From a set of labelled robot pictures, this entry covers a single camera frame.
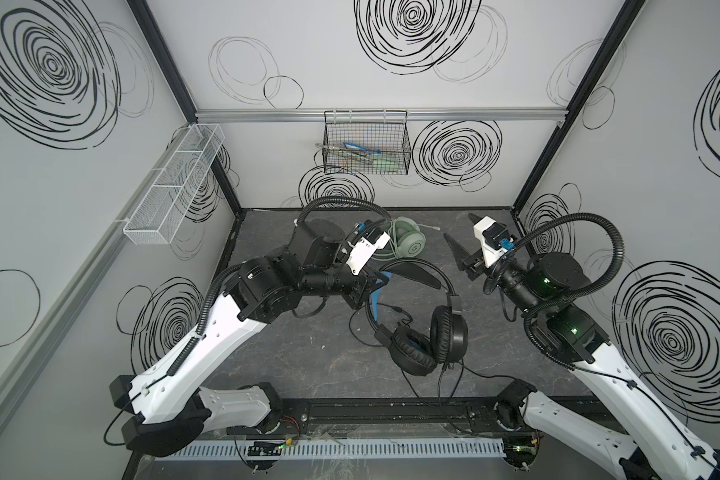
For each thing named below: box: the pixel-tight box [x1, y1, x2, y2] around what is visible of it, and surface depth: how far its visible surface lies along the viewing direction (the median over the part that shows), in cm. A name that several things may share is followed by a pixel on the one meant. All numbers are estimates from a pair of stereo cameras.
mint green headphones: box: [388, 216, 440, 259], surface depth 104 cm
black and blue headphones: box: [366, 258, 468, 376], surface depth 53 cm
